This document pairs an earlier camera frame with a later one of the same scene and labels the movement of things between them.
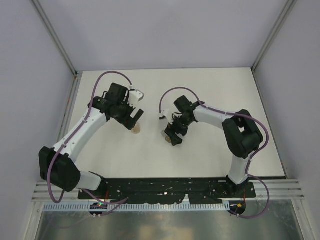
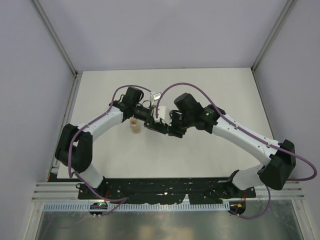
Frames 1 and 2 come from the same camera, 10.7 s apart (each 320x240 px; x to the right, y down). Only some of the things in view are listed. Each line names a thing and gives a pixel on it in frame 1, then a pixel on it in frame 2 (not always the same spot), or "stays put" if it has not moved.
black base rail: [198, 190] stays put
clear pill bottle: [136, 129] stays put
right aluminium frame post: [285, 13] stays put
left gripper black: [128, 121] -> [150, 123]
